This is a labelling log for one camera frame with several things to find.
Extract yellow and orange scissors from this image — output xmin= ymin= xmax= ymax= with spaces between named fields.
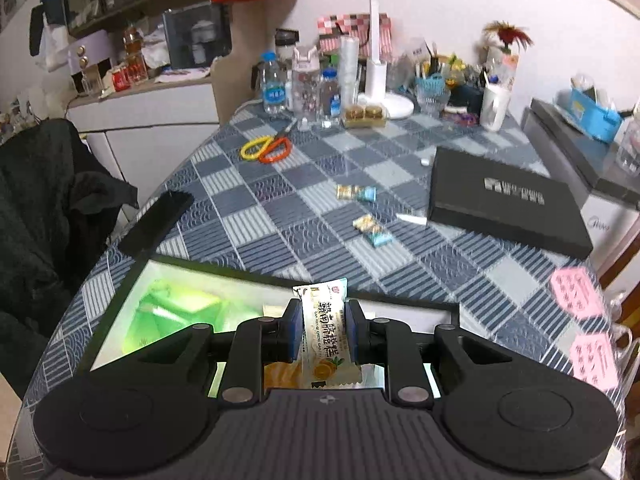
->
xmin=240 ymin=119 xmax=299 ymax=165

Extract black jacket on chair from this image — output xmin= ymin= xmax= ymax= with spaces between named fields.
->
xmin=0 ymin=118 xmax=140 ymax=397

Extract white mug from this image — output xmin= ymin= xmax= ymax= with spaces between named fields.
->
xmin=479 ymin=82 xmax=511 ymax=132

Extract black phone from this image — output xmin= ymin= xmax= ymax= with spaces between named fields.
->
xmin=117 ymin=190 xmax=195 ymax=261

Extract artificial flower vase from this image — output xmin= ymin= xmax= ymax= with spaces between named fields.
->
xmin=482 ymin=20 xmax=534 ymax=87

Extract cooking oil bottle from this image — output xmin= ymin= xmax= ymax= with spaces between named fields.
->
xmin=122 ymin=22 xmax=149 ymax=84

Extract blue tissue box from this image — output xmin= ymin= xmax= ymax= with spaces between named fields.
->
xmin=569 ymin=87 xmax=624 ymax=144

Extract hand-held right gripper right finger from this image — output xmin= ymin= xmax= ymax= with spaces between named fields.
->
xmin=347 ymin=299 xmax=511 ymax=406

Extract orange snack packet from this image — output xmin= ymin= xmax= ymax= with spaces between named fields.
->
xmin=263 ymin=362 xmax=304 ymax=390

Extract gold tray of pastries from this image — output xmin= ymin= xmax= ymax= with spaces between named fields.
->
xmin=342 ymin=103 xmax=387 ymax=129

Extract small blue-cap water bottle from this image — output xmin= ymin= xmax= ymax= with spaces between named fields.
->
xmin=319 ymin=68 xmax=344 ymax=129

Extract black gift box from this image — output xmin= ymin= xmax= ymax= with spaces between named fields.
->
xmin=79 ymin=254 xmax=461 ymax=404

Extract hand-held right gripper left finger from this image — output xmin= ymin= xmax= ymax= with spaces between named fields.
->
xmin=132 ymin=300 xmax=303 ymax=406

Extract wall poster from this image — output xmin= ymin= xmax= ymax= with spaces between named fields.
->
xmin=0 ymin=0 xmax=31 ymax=32

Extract blue checkered desktop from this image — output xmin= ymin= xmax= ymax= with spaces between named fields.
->
xmin=10 ymin=94 xmax=632 ymax=480

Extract clear jug with white lid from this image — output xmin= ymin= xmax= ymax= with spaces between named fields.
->
xmin=615 ymin=104 xmax=640 ymax=174

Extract clear glass cup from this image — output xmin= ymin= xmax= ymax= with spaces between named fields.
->
xmin=415 ymin=85 xmax=451 ymax=119

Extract stack of clear plastic cups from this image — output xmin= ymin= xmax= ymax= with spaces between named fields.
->
xmin=339 ymin=35 xmax=361 ymax=107

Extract dark pen holder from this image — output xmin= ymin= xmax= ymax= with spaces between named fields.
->
xmin=449 ymin=82 xmax=484 ymax=109

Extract black box lid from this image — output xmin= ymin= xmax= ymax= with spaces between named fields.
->
xmin=428 ymin=146 xmax=594 ymax=261

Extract white desk lamp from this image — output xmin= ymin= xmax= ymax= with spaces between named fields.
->
xmin=357 ymin=0 xmax=415 ymax=120

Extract white counter cabinet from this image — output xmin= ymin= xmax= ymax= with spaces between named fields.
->
xmin=67 ymin=77 xmax=221 ymax=197

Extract green packet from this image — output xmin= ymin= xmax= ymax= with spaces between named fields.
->
xmin=125 ymin=277 xmax=266 ymax=347

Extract pink checkered box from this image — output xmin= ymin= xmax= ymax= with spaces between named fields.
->
xmin=316 ymin=12 xmax=393 ymax=59

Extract purple air fryer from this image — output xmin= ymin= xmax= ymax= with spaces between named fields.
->
xmin=67 ymin=29 xmax=114 ymax=74

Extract white orange-print cake packet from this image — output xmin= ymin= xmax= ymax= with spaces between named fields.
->
xmin=292 ymin=282 xmax=362 ymax=390

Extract large blue-cap water bottle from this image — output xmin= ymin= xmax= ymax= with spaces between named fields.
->
xmin=260 ymin=50 xmax=289 ymax=115

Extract black hanging bag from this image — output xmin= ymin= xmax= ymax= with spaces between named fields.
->
xmin=28 ymin=0 xmax=64 ymax=56

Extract black-lid tumbler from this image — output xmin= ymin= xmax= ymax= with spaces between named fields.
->
xmin=274 ymin=29 xmax=300 ymax=61

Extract black appliance box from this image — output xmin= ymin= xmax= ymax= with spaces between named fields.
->
xmin=162 ymin=2 xmax=234 ymax=69

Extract clear cat-ear lid bottle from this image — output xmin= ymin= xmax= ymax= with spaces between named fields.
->
xmin=291 ymin=44 xmax=321 ymax=122

